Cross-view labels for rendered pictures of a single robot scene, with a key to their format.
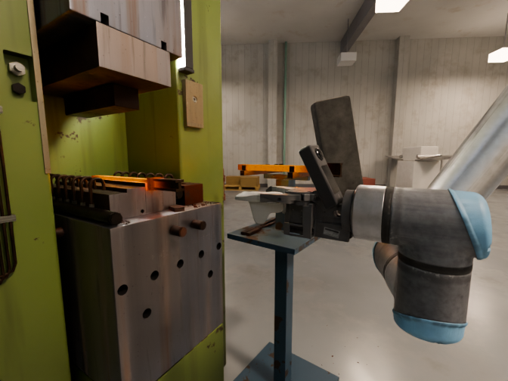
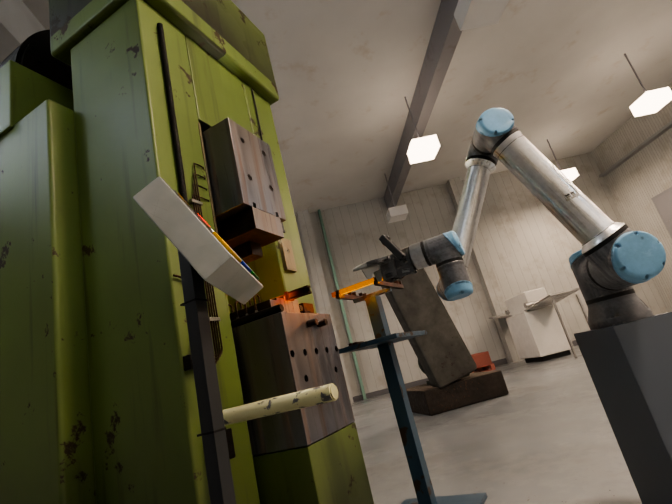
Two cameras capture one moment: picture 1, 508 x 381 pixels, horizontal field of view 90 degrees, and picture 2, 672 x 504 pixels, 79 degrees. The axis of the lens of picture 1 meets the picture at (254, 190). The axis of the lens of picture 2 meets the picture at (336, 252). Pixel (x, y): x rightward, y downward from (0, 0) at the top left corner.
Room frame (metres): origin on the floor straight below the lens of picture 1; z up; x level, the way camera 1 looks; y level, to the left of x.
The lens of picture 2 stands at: (-0.90, 0.29, 0.66)
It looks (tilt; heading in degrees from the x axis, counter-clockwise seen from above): 17 degrees up; 351
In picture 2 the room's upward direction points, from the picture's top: 14 degrees counter-clockwise
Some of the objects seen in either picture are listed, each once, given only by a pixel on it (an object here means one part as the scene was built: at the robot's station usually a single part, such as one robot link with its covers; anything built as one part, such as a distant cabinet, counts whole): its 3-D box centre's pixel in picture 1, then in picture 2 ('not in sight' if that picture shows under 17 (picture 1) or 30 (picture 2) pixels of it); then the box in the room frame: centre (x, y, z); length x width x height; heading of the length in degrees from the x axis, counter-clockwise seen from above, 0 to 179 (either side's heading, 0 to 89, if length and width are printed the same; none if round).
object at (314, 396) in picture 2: not in sight; (267, 407); (0.34, 0.40, 0.62); 0.44 x 0.05 x 0.05; 58
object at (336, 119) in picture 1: (340, 162); (428, 326); (4.36, -1.48, 0.99); 1.22 x 1.17 x 1.98; 176
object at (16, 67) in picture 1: (18, 78); not in sight; (0.59, 0.53, 1.25); 0.03 x 0.03 x 0.07; 58
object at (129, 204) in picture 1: (105, 193); (244, 320); (0.79, 0.47, 0.96); 0.42 x 0.20 x 0.09; 58
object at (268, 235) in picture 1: (284, 230); (384, 341); (1.05, -0.13, 0.76); 0.40 x 0.30 x 0.02; 144
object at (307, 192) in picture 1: (318, 211); (397, 265); (0.45, -0.12, 0.97); 0.12 x 0.08 x 0.09; 58
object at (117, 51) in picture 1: (95, 72); (230, 239); (0.79, 0.47, 1.32); 0.42 x 0.20 x 0.10; 58
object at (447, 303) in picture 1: (425, 290); (454, 280); (0.37, -0.27, 0.86); 0.12 x 0.09 x 0.12; 167
